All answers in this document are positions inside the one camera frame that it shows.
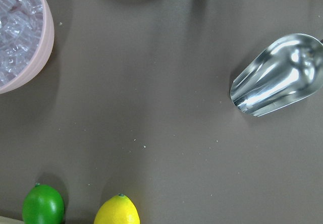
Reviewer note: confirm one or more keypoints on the metal ice scoop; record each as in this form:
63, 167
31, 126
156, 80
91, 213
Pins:
287, 71

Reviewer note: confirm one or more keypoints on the pink bowl of ice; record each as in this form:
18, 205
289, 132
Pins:
27, 37

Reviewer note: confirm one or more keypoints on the yellow lemon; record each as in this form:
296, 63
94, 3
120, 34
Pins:
118, 209

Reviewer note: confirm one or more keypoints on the green lime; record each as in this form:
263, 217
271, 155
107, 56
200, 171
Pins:
43, 204

